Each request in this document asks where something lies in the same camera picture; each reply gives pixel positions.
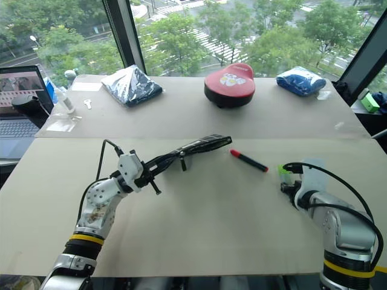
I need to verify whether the blue packet behind laptop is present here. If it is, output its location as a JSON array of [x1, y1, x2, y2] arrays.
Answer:
[[43, 76, 59, 104]]

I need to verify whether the red round pouch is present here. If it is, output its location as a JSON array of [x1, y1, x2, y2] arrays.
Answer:
[[203, 63, 256, 109]]

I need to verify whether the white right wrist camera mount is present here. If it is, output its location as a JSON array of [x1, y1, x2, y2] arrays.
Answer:
[[301, 157, 330, 195]]

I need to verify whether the green highlighter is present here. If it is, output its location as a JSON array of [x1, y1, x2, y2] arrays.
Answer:
[[277, 164, 296, 184]]

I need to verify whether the green box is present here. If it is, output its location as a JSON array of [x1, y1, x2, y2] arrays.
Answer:
[[360, 91, 381, 114]]

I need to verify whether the black side table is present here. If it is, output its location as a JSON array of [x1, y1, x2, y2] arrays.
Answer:
[[350, 98, 387, 138]]

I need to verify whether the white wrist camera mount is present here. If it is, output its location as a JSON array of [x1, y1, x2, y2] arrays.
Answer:
[[117, 149, 145, 194], [301, 157, 330, 195]]

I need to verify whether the dark blue garment in bag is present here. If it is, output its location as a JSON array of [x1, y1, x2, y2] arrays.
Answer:
[[100, 64, 164, 108]]

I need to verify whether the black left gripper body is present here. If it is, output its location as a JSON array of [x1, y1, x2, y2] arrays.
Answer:
[[134, 165, 153, 189]]

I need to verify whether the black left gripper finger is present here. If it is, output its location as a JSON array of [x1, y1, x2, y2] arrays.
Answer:
[[143, 149, 183, 175], [147, 176, 163, 196]]

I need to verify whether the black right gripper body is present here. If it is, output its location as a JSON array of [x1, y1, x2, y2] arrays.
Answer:
[[285, 180, 302, 208]]

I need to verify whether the red marker black barrel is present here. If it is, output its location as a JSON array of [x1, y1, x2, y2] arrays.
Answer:
[[229, 149, 269, 173]]

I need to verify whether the black round device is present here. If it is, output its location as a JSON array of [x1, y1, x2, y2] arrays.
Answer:
[[11, 94, 51, 129]]

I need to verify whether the dark blue cloth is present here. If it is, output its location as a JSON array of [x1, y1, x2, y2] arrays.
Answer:
[[371, 91, 387, 115]]

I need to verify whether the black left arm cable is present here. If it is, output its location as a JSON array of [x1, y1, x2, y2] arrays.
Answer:
[[77, 139, 125, 223]]

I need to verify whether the blue packaged cloth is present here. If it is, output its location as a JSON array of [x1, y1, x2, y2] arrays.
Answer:
[[275, 66, 328, 97]]

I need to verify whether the open laptop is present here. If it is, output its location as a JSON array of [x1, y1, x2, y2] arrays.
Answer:
[[0, 65, 56, 161]]

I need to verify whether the black window frame post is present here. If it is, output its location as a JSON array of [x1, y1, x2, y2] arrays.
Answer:
[[102, 0, 148, 75], [334, 26, 387, 106]]

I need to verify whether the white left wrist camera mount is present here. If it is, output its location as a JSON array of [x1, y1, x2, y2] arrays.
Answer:
[[117, 149, 145, 194]]

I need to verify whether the clear grid pouch black trim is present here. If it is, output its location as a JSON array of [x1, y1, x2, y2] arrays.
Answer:
[[151, 134, 233, 172]]

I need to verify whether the clear plastic bag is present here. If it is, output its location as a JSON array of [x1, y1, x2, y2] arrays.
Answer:
[[44, 115, 83, 133]]

